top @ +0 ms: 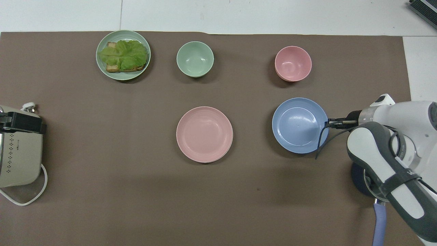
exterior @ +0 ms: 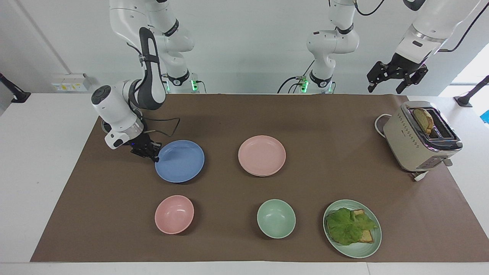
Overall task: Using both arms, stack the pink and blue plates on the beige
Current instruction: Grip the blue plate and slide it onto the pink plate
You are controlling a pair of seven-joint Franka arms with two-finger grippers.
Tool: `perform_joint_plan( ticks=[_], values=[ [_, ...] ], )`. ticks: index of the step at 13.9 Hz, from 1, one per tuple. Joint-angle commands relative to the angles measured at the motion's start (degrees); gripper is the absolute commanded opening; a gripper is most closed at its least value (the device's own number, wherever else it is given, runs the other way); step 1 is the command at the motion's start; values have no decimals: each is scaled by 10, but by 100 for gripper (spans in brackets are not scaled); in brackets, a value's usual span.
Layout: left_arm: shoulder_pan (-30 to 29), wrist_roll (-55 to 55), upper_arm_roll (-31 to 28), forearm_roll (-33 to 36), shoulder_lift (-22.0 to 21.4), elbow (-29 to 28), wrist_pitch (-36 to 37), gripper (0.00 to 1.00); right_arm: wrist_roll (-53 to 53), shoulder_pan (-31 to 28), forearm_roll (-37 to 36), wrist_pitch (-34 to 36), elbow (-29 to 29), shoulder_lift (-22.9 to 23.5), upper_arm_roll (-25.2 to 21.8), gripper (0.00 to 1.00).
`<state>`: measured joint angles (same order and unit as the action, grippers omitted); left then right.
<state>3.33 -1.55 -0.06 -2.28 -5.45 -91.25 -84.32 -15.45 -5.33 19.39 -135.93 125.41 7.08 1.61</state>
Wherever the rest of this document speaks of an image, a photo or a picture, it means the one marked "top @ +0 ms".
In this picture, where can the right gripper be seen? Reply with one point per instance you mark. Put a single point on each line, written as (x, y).
(354, 119)

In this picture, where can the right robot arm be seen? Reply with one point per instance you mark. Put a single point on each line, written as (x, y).
(403, 116)

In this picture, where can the blue plate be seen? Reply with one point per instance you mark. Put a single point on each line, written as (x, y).
(297, 125)

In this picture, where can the pink bowl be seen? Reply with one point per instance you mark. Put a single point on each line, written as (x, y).
(293, 63)

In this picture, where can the pink plate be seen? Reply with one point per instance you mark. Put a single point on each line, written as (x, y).
(204, 134)

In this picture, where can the green bowl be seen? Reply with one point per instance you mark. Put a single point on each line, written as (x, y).
(195, 58)

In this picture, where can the toast slice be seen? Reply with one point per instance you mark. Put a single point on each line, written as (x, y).
(127, 70)

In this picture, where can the green lettuce leaf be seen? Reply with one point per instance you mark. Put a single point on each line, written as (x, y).
(124, 54)

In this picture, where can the green plate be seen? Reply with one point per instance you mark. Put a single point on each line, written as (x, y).
(102, 68)

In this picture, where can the beige toaster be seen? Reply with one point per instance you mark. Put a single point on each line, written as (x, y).
(20, 157)
(45, 177)

